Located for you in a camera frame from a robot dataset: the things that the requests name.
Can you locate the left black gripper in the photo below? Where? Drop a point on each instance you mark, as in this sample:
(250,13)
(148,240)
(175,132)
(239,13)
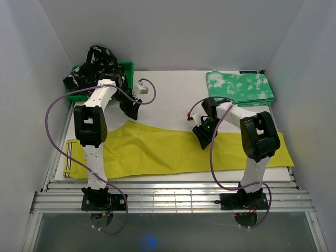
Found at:
(130,111)

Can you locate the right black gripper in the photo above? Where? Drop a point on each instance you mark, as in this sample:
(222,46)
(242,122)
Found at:
(204,140)

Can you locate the yellow trousers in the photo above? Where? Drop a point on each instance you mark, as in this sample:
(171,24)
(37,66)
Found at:
(135,149)

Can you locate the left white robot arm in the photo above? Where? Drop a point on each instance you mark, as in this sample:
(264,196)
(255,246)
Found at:
(91,131)

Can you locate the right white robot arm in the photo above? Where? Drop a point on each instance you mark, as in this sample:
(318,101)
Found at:
(260,141)

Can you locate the green plastic bin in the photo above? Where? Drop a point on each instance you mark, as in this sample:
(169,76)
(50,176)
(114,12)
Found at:
(128,69)

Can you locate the black white patterned garment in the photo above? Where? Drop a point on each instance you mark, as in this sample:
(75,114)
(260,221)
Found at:
(99,60)

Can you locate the green white tie-dye folded garment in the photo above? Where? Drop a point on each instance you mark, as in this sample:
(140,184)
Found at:
(247,89)

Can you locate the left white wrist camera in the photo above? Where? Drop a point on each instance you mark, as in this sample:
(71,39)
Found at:
(140,89)

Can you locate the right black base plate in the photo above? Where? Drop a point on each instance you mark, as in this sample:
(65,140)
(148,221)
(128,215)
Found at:
(235,201)

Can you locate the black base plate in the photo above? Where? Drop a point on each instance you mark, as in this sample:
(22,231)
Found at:
(235,201)
(114,202)

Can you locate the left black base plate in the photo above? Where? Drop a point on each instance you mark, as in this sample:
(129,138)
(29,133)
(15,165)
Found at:
(114,202)

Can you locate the aluminium rail frame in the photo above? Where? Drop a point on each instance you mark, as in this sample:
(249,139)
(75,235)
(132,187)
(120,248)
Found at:
(178,193)

